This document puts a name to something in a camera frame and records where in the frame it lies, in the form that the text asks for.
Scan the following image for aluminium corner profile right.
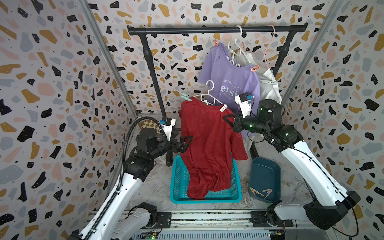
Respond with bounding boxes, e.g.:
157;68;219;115
282;0;345;111

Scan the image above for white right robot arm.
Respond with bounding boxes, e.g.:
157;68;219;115
223;99;361;230

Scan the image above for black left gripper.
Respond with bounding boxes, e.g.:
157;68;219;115
149;129;193;162

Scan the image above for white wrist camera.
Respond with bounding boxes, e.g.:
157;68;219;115
235;93;254;118
160;117;176;141

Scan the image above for teal laundry basket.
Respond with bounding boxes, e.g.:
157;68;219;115
170;155;242;204

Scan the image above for white plastic hangers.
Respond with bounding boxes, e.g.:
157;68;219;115
227;38;253;68

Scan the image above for dark teal clothespin bin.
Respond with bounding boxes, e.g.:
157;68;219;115
248;157;281;203

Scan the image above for white printed t-shirt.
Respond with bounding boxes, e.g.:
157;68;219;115
239;51;283;151

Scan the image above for aluminium corner profile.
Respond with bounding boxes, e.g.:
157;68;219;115
282;0;345;111
78;0;138;117

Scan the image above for red garment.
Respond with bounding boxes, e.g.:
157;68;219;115
180;98;248;200

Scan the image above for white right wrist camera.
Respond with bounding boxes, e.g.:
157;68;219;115
235;93;254;118

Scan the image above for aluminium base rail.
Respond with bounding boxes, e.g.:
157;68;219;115
82;209;334;240

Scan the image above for dark grey clothes rack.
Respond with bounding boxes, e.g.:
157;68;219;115
126;22;309;167

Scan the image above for aluminium corner profile left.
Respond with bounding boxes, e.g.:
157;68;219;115
78;0;138;117

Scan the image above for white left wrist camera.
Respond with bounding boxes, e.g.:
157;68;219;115
160;117;176;141

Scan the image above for pink wire hanger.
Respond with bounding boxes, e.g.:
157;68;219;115
261;25;277;70

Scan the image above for purple garment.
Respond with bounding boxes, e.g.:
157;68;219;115
198;43;260;114

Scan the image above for wooden chessboard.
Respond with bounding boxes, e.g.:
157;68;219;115
138;120;160;131

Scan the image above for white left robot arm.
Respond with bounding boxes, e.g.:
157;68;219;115
69;128;193;240

